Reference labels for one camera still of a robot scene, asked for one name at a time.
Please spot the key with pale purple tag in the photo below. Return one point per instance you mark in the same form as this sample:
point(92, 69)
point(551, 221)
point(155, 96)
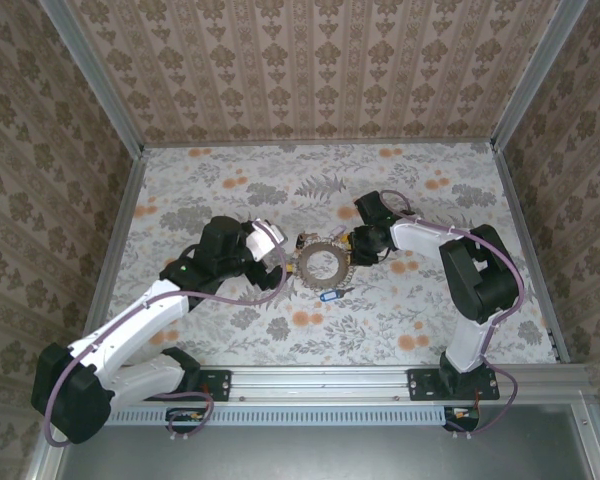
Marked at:
point(336, 232)

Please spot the key with blue tag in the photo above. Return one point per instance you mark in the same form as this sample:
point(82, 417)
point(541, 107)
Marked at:
point(327, 297)

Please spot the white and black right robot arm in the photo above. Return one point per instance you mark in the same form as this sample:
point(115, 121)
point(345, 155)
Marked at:
point(467, 345)

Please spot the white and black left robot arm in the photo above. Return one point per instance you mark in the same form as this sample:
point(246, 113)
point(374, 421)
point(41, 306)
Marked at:
point(130, 320)

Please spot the black connector board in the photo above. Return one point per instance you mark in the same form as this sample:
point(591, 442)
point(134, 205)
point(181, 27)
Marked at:
point(185, 417)
point(462, 415)

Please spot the grey metal panel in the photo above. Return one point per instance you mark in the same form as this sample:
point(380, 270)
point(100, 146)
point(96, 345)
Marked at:
point(330, 455)

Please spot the aluminium table side rail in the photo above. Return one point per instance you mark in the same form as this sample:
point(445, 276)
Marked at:
point(530, 240)
point(120, 235)

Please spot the aluminium table back rail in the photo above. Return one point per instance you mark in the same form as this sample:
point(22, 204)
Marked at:
point(320, 144)

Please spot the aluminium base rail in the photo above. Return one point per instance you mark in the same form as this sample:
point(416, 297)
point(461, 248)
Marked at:
point(320, 382)

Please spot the small black bracket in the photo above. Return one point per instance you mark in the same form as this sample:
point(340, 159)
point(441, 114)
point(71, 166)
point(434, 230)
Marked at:
point(552, 337)

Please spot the aluminium frame post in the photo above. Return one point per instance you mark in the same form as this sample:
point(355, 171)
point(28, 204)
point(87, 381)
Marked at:
point(90, 75)
point(540, 75)

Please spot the aluminium front frame beam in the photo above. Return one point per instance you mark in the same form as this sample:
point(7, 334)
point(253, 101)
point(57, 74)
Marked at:
point(555, 380)

